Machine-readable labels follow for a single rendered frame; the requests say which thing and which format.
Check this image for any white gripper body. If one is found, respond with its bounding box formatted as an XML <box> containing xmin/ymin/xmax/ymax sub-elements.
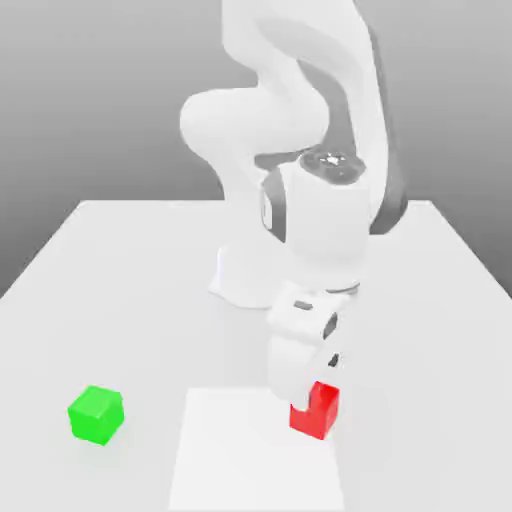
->
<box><xmin>267</xmin><ymin>332</ymin><xmax>345</xmax><ymax>403</ymax></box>

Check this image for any small red cube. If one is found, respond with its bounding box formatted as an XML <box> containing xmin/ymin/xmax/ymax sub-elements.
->
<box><xmin>288</xmin><ymin>380</ymin><xmax>341</xmax><ymax>442</ymax></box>

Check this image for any small green cube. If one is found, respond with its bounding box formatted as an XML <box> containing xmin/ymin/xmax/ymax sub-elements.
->
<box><xmin>66</xmin><ymin>384</ymin><xmax>126</xmax><ymax>447</ymax></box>

